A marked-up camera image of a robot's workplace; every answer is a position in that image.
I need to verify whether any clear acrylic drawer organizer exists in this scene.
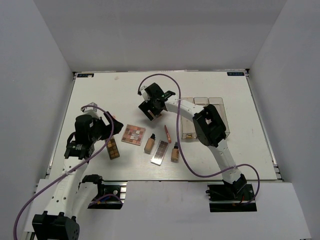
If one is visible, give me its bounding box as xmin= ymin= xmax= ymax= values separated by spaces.
xmin=178 ymin=96 xmax=231 ymax=141

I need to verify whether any pink lip pencil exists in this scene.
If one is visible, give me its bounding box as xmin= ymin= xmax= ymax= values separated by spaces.
xmin=164 ymin=125 xmax=172 ymax=144

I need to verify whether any foundation bottle black cap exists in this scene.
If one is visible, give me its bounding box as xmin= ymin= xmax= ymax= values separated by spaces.
xmin=144 ymin=133 xmax=156 ymax=154

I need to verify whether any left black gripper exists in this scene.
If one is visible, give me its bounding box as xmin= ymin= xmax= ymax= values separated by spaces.
xmin=89 ymin=111 xmax=124 ymax=143

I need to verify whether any square pink eyeshadow palette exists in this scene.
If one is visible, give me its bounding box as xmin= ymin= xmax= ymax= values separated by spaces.
xmin=121 ymin=124 xmax=146 ymax=146

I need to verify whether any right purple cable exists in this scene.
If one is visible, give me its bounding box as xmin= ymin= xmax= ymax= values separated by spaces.
xmin=137 ymin=73 xmax=261 ymax=206

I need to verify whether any purple cable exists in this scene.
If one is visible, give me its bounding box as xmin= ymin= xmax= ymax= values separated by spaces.
xmin=12 ymin=105 xmax=124 ymax=240
xmin=137 ymin=73 xmax=261 ymax=206

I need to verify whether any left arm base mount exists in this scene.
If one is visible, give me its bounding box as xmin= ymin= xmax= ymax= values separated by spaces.
xmin=88 ymin=181 xmax=127 ymax=210

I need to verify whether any gold brown eyeshadow palette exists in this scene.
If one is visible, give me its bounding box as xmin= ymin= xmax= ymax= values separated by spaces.
xmin=106 ymin=137 xmax=120 ymax=160

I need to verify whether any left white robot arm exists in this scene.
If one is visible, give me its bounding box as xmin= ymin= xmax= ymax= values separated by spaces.
xmin=32 ymin=110 xmax=124 ymax=240

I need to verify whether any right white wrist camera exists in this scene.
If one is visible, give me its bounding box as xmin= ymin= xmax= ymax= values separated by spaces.
xmin=138 ymin=85 xmax=150 ymax=102

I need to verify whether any glitter colour eyeshadow palette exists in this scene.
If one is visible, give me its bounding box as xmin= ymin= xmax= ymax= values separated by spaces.
xmin=146 ymin=110 xmax=162 ymax=121

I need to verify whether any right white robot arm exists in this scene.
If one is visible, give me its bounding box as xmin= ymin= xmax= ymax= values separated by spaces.
xmin=138 ymin=82 xmax=247 ymax=200

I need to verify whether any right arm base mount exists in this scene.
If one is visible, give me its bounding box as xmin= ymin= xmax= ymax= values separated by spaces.
xmin=205 ymin=184 xmax=257 ymax=213

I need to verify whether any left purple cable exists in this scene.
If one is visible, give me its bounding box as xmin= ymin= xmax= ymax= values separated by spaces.
xmin=12 ymin=105 xmax=124 ymax=240

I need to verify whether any foundation bottle pump top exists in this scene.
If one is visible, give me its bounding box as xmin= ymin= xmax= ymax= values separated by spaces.
xmin=170 ymin=142 xmax=180 ymax=163

